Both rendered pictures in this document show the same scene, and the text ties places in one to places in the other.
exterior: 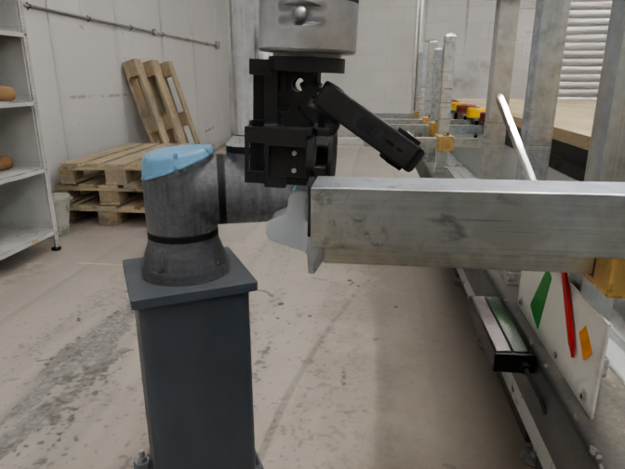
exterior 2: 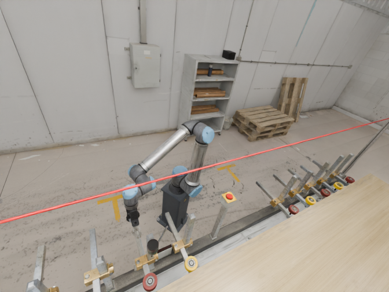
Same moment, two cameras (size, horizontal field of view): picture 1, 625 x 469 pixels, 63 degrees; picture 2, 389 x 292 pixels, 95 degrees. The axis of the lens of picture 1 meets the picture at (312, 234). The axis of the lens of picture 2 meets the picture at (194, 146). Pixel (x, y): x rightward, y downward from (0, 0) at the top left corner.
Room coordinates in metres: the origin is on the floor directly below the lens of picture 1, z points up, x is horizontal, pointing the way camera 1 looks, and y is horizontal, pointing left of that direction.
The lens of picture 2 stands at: (0.31, -0.75, 2.12)
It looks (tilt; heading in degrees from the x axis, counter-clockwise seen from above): 36 degrees down; 50
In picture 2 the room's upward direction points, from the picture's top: 10 degrees clockwise
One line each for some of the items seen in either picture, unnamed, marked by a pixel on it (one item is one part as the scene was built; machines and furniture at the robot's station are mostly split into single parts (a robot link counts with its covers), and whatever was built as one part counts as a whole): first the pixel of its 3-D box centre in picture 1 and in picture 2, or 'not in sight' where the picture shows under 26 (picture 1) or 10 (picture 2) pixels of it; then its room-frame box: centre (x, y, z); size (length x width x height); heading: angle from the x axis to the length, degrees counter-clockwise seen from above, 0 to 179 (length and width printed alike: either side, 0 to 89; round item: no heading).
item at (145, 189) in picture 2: not in sight; (145, 185); (0.61, 0.03, 1.14); 0.12 x 0.12 x 0.09; 10
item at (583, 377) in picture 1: (551, 311); (153, 258); (0.54, -0.28, 0.75); 0.26 x 0.01 x 0.10; 173
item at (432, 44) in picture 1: (429, 100); (315, 178); (2.24, -0.50, 0.92); 0.03 x 0.03 x 0.48; 83
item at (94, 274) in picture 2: not in sight; (99, 273); (0.23, -0.27, 0.95); 0.13 x 0.06 x 0.05; 173
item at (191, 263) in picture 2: not in sight; (190, 266); (0.70, -0.47, 0.85); 0.08 x 0.08 x 0.11
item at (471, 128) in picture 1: (422, 128); (289, 189); (1.96, -0.42, 0.83); 0.43 x 0.03 x 0.04; 83
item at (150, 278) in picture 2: not in sight; (150, 284); (0.45, -0.43, 0.85); 0.08 x 0.08 x 0.11
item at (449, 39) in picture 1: (445, 110); (283, 193); (1.75, -0.44, 0.91); 0.03 x 0.03 x 0.48; 83
